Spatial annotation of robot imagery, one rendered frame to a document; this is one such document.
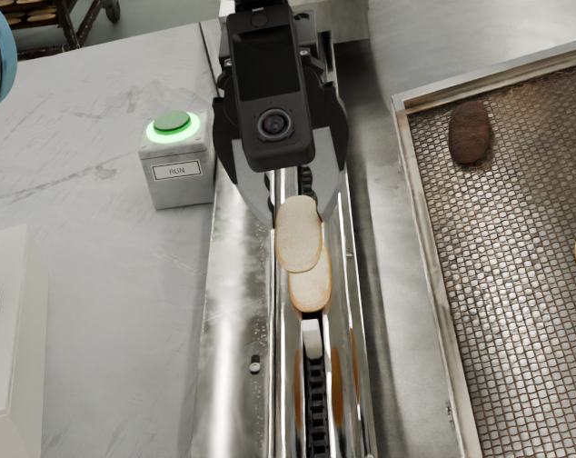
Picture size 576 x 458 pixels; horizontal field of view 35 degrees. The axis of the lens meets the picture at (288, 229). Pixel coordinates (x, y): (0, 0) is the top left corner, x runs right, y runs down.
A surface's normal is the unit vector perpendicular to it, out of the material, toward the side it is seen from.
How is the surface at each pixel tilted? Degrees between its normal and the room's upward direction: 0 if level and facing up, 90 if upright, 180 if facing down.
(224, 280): 0
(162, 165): 90
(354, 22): 90
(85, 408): 0
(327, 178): 90
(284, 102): 30
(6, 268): 4
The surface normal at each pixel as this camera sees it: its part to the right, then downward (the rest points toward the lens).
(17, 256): -0.22, -0.80
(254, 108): -0.12, -0.38
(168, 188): 0.01, 0.60
